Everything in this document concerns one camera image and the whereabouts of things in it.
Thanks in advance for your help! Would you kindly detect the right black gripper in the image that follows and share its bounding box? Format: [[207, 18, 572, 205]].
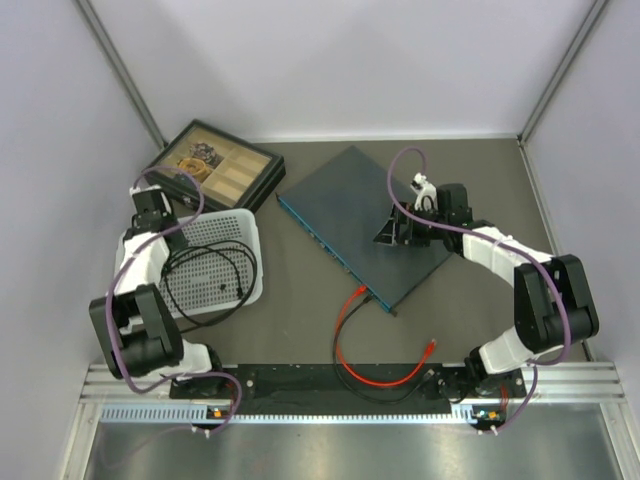
[[373, 202, 448, 248]]

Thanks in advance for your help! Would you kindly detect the dark blue network switch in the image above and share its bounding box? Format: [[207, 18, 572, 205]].
[[277, 146, 451, 312]]

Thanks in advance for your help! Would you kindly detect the red cable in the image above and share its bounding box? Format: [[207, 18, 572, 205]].
[[335, 284, 440, 389]]

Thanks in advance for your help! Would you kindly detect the black ethernet patch cable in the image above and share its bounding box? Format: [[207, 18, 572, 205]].
[[330, 294, 436, 405]]

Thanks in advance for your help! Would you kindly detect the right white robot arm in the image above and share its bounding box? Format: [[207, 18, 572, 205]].
[[374, 174, 599, 396]]

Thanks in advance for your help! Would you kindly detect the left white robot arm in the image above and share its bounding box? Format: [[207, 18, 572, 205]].
[[89, 185, 227, 397]]

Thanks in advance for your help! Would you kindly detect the white perforated plastic basket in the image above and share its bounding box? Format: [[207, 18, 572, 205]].
[[113, 207, 264, 317]]

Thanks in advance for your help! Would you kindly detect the black compartment jewelry box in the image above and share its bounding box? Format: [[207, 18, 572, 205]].
[[145, 119, 286, 212]]

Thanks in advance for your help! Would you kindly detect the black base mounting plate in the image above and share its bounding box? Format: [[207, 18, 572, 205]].
[[169, 362, 526, 416]]

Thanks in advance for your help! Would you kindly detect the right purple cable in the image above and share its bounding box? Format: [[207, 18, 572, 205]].
[[388, 146, 574, 436]]

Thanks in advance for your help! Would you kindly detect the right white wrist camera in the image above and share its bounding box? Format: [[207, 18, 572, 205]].
[[410, 173, 437, 211]]

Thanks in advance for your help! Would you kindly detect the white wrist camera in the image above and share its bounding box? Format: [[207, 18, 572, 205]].
[[129, 185, 162, 197], [410, 173, 437, 211]]

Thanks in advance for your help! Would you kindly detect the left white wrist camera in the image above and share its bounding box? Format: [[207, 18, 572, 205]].
[[129, 185, 162, 197]]

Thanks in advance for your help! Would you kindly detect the white slotted cable duct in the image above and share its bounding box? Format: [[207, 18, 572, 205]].
[[100, 404, 477, 425]]

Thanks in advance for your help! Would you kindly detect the aluminium frame rail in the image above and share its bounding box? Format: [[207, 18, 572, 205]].
[[79, 359, 626, 406]]

